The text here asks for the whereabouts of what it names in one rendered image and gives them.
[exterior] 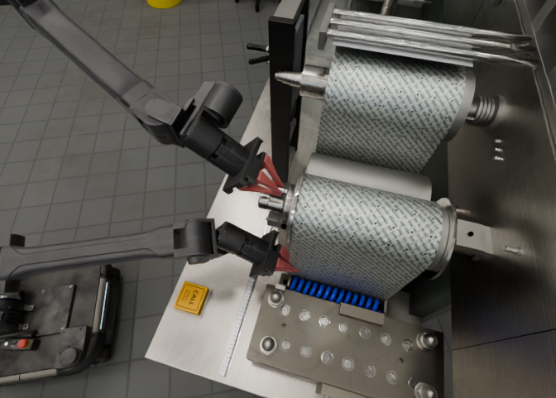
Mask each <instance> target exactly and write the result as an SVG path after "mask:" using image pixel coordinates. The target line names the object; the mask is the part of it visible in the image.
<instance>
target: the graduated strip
mask: <svg viewBox="0 0 556 398"><path fill-rule="evenodd" d="M272 229H273V227H272V226H268V225H266V229H265V232H264V234H263V235H265V234H267V233H269V232H271V231H272ZM256 280H257V278H256V279H253V278H251V277H250V278H249V281H248V283H247V288H246V290H245V293H244V296H243V298H242V303H241V305H240V309H239V311H238V314H237V318H236V321H235V324H234V326H233V329H232V333H231V336H230V339H229V342H228V346H227V349H226V352H225V354H224V357H223V361H222V364H221V367H220V369H219V372H218V376H222V377H225V378H227V375H228V371H229V368H230V365H231V362H232V358H233V355H234V352H235V349H236V346H237V341H238V339H239V336H240V333H241V331H242V326H243V323H244V320H245V317H246V314H247V310H248V307H249V304H250V301H251V298H252V294H253V291H254V288H255V285H256Z"/></svg>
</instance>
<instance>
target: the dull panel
mask: <svg viewBox="0 0 556 398"><path fill-rule="evenodd" d="M419 175H425V176H428V177H429V178H430V180H431V184H432V194H431V200H430V201H434V202H437V201H438V200H440V199H442V198H447V199H448V143H447V142H440V144H439V146H438V147H437V149H436V150H435V151H434V153H433V155H432V156H431V157H430V158H429V160H428V161H427V163H426V164H425V166H424V168H423V169H422V170H421V172H420V173H419ZM449 305H451V277H450V260H449V262H448V264H447V266H446V268H445V270H444V271H443V273H442V274H441V275H440V276H439V277H438V278H436V279H435V280H432V281H431V280H426V281H425V282H423V283H422V284H420V285H419V286H417V287H416V288H414V289H413V290H412V291H411V292H410V308H409V314H411V315H414V316H417V317H420V318H423V317H425V316H428V315H430V314H432V313H434V312H436V311H438V310H441V309H443V308H445V307H447V306H449Z"/></svg>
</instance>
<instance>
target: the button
mask: <svg viewBox="0 0 556 398"><path fill-rule="evenodd" d="M208 293H209V288H207V287H204V286H201V285H196V284H193V283H189V282H187V281H185V282H184V284H183V285H182V287H181V290H180V292H179V294H178V297H177V299H176V301H175V304H174V308H176V309H179V310H182V311H184V312H188V313H191V314H196V315H200V313H201V311H202V308H203V307H204V302H205V300H206V298H207V296H208Z"/></svg>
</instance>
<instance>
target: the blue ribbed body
mask: <svg viewBox="0 0 556 398"><path fill-rule="evenodd" d="M294 288H295V291H296V292H300V290H301V291H302V294H306V293H307V292H308V294H309V295H311V296H312V295H315V297H317V298H319V297H320V296H321V298H322V299H323V300H326V299H327V298H328V300H329V301H335V303H338V304H339V303H340V302H343V303H346V304H351V305H355V306H357V307H361V308H364V309H369V310H372V311H376V312H379V313H381V311H382V310H383V304H379V302H380V301H379V299H375V302H372V297H371V296H369V297H368V299H367V300H366V296H365V295H362V296H361V299H358V297H359V294H358V293H355V294H354V296H353V297H352V292H351V291H349V292H348V293H347V294H346V295H345V290H344V289H342V290H341V291H340V293H338V288H337V287H335V288H334V289H333V291H332V286H331V285H329V286H328V287H327V289H326V290H325V284H321V286H320V287H319V283H318V282H314V284H312V281H307V283H306V280H305V279H304V278H303V279H301V280H300V279H299V277H298V276H296V277H295V278H294V279H293V280H291V282H290V290H293V289H294Z"/></svg>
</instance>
